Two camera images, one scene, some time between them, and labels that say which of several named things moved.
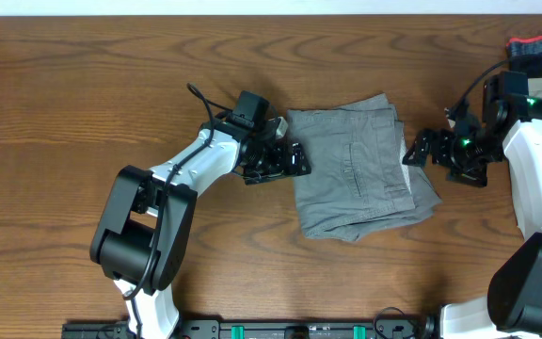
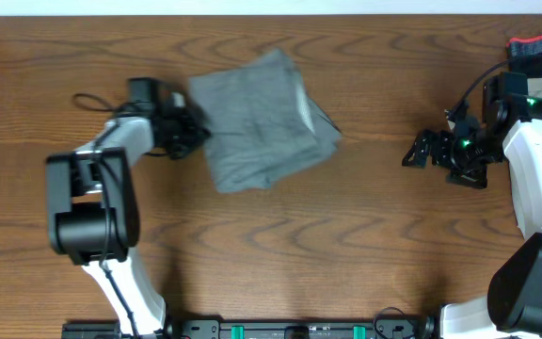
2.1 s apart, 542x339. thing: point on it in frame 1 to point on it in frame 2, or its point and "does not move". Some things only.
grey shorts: [353, 176] to [263, 123]
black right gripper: [443, 139] does not move
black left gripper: [281, 169] to [191, 129]
